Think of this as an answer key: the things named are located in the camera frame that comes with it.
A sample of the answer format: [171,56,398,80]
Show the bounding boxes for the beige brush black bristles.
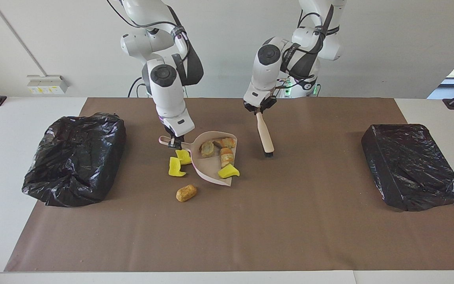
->
[255,112,275,158]

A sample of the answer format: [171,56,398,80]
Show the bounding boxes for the pink plastic dustpan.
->
[159,131,238,186]

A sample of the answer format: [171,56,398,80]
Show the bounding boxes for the yellow sponge piece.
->
[175,149,193,165]
[218,164,240,179]
[168,157,187,177]

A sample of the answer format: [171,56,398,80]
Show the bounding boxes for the crumpled open black bag bin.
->
[22,112,127,207]

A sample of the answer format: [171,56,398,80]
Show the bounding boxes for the flat taut black bag bin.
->
[361,124,454,212]

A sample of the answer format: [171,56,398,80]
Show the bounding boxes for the brown sponge chunk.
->
[176,185,198,203]

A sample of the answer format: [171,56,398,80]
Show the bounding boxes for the brown table mat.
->
[4,97,454,273]

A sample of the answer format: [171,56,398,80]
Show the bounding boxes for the black right base cable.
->
[128,76,149,98]

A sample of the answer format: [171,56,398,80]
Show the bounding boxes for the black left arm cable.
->
[276,10,340,91]

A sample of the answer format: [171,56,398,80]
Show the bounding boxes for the white wall socket box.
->
[27,75,69,95]

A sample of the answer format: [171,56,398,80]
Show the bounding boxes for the white wall cable conduit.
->
[0,0,48,76]

